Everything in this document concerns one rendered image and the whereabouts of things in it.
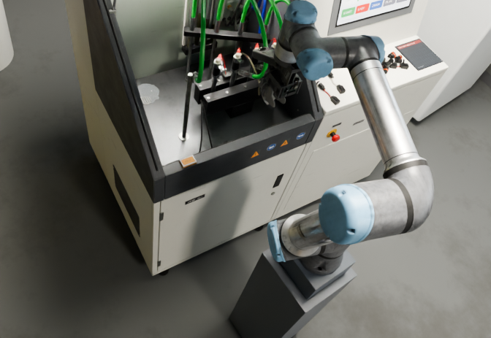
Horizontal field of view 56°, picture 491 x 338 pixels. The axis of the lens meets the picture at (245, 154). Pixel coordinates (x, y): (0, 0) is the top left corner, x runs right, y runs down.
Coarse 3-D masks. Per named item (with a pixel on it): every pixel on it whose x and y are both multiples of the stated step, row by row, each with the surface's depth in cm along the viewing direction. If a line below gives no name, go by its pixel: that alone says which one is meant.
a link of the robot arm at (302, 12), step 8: (296, 0) 110; (304, 0) 110; (288, 8) 108; (296, 8) 108; (304, 8) 108; (312, 8) 109; (288, 16) 109; (296, 16) 107; (304, 16) 107; (312, 16) 107; (288, 24) 110; (296, 24) 108; (304, 24) 108; (312, 24) 109; (280, 32) 115; (288, 32) 110; (280, 40) 115; (288, 40) 110; (288, 48) 114
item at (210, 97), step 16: (208, 80) 173; (224, 80) 174; (240, 80) 177; (256, 80) 177; (208, 96) 168; (224, 96) 169; (240, 96) 175; (256, 96) 180; (208, 112) 172; (240, 112) 184
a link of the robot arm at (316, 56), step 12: (300, 36) 106; (312, 36) 106; (300, 48) 105; (312, 48) 103; (324, 48) 105; (336, 48) 106; (300, 60) 105; (312, 60) 102; (324, 60) 103; (336, 60) 106; (312, 72) 105; (324, 72) 106
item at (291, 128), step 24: (288, 120) 172; (312, 120) 174; (240, 144) 162; (264, 144) 168; (288, 144) 179; (168, 168) 151; (192, 168) 154; (216, 168) 163; (240, 168) 174; (168, 192) 159
